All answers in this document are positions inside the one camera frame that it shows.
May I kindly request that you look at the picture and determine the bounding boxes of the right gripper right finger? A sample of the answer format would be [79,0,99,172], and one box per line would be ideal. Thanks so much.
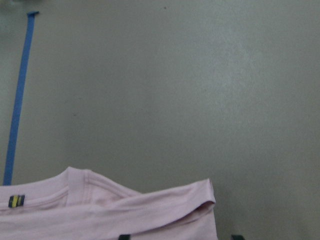
[230,234,245,240]

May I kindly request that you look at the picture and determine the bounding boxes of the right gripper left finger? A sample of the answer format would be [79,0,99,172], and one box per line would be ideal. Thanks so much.
[118,234,131,240]

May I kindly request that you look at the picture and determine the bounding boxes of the pink Snoopy t-shirt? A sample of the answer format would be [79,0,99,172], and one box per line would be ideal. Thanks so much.
[0,167,217,240]

